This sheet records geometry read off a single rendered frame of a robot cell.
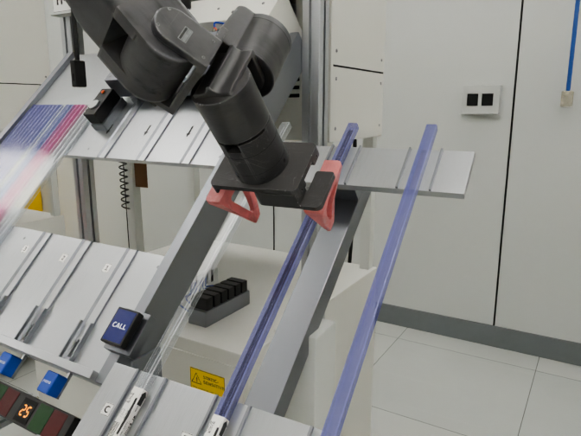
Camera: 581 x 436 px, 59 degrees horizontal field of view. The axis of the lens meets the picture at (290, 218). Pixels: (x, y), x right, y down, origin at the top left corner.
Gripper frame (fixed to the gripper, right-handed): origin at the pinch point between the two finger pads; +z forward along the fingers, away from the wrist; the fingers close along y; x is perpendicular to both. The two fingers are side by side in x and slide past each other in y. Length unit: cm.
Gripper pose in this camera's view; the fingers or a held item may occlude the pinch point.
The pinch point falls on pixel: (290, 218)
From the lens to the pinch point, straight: 59.3
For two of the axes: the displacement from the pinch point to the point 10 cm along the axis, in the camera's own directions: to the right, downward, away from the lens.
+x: -3.5, 7.9, -5.1
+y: -8.8, -0.9, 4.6
